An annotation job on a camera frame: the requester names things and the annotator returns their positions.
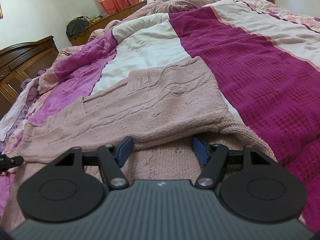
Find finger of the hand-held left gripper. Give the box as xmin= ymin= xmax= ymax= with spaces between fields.
xmin=0 ymin=154 xmax=25 ymax=175

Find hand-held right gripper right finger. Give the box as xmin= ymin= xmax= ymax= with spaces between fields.
xmin=192 ymin=136 xmax=272 ymax=189

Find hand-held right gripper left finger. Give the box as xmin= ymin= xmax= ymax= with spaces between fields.
xmin=53 ymin=136 xmax=133 ymax=190

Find pink knit sweater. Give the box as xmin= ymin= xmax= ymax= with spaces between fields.
xmin=2 ymin=56 xmax=278 ymax=220

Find dark clothes pile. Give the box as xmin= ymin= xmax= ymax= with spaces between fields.
xmin=66 ymin=16 xmax=90 ymax=40

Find colourful folded clothes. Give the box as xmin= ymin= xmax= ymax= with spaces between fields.
xmin=86 ymin=14 xmax=103 ymax=25

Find lilac crumpled pillow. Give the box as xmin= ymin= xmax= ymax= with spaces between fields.
xmin=0 ymin=79 xmax=38 ymax=142

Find purple and white patchwork quilt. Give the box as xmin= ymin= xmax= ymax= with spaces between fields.
xmin=0 ymin=0 xmax=320 ymax=230

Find dark wooden headboard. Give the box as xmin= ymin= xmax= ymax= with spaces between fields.
xmin=0 ymin=35 xmax=60 ymax=105

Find wooden headboard ledge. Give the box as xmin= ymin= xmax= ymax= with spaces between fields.
xmin=69 ymin=0 xmax=275 ymax=47

